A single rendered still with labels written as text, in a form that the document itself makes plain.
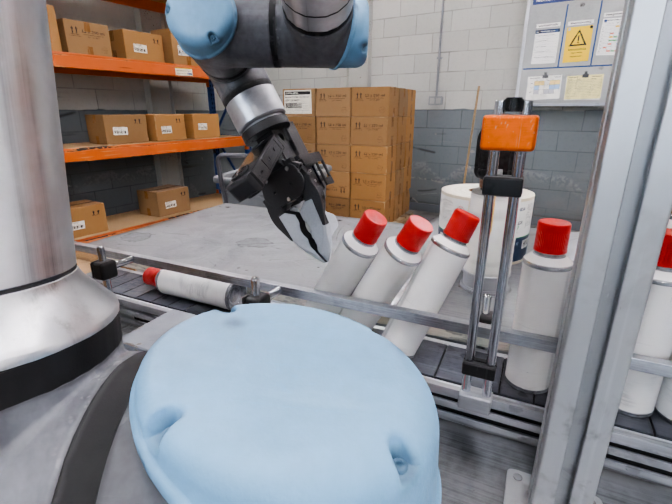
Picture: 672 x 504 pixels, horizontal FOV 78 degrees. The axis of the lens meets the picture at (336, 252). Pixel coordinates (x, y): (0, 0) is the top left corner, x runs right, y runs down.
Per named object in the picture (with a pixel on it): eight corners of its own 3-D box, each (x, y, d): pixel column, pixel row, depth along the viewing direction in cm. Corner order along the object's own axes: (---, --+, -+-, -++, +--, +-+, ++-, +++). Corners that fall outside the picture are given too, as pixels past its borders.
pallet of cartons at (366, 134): (413, 223, 464) (422, 89, 419) (389, 243, 394) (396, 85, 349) (319, 212, 514) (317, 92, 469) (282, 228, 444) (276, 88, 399)
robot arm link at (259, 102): (252, 82, 54) (212, 115, 58) (268, 114, 54) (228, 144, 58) (283, 85, 60) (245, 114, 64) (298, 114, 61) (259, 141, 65)
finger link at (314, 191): (337, 218, 57) (308, 160, 57) (332, 221, 56) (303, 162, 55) (312, 231, 60) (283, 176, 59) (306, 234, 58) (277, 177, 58)
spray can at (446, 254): (411, 343, 60) (481, 216, 53) (416, 364, 55) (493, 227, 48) (378, 330, 59) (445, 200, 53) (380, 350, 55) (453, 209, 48)
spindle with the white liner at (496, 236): (511, 282, 81) (534, 122, 71) (507, 300, 73) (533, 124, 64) (464, 275, 85) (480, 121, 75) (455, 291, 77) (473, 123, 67)
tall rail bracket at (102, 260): (151, 324, 76) (136, 237, 70) (115, 343, 69) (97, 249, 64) (138, 320, 77) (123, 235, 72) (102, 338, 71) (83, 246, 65)
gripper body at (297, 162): (338, 185, 63) (301, 112, 62) (310, 195, 55) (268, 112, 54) (300, 206, 66) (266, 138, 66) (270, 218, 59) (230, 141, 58)
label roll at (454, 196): (431, 238, 109) (435, 183, 105) (509, 239, 108) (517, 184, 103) (443, 264, 90) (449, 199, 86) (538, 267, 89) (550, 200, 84)
